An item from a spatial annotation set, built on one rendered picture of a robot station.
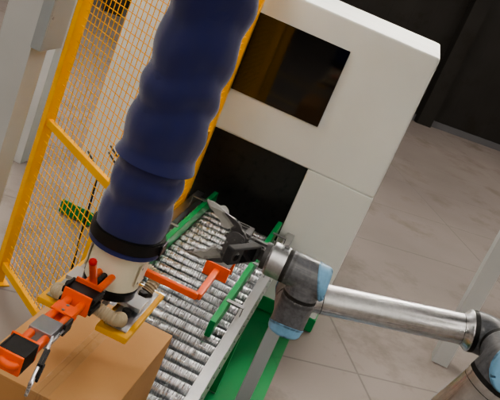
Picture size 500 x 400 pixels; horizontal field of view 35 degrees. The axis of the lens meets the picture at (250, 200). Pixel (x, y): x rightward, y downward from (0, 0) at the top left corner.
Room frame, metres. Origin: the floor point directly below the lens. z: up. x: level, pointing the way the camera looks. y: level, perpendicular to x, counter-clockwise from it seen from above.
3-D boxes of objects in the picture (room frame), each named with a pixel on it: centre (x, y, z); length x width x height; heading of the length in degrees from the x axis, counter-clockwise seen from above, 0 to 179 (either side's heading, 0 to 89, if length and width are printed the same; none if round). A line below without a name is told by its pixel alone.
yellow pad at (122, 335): (2.11, 0.20, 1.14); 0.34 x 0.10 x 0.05; 174
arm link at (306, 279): (1.82, -0.21, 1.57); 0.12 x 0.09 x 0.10; 85
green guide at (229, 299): (3.94, -0.19, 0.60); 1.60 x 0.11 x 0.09; 174
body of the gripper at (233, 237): (1.85, -0.04, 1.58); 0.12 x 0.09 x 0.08; 85
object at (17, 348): (1.52, 0.36, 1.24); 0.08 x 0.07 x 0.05; 174
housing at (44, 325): (1.66, 0.34, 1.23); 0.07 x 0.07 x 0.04; 84
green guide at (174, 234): (4.00, 0.35, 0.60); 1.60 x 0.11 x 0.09; 174
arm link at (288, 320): (1.83, -0.21, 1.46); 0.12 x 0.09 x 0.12; 4
